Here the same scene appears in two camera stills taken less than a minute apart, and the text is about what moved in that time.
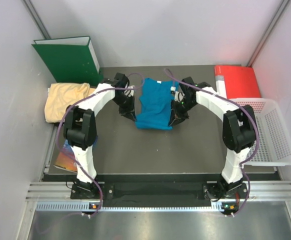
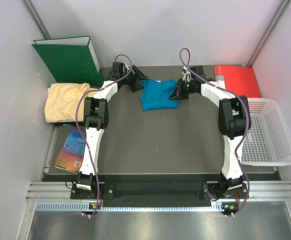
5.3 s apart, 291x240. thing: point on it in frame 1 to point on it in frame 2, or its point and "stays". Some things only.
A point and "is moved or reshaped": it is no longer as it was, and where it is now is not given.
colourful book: (66, 159) stays
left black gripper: (129, 111) to (134, 85)
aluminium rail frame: (263, 190) stays
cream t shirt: (61, 95) stays
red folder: (240, 81) stays
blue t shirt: (155, 103) is moved or reshaped
